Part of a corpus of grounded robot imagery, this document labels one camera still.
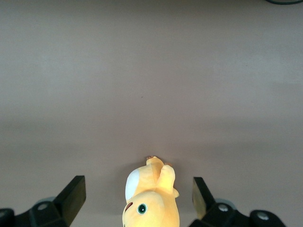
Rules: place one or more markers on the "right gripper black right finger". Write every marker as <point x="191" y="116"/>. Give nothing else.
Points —
<point x="213" y="215"/>

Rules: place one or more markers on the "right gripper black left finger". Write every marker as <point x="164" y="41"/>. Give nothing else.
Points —
<point x="59" y="208"/>

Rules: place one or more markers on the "yellow plush toy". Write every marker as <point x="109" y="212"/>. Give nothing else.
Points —
<point x="154" y="205"/>

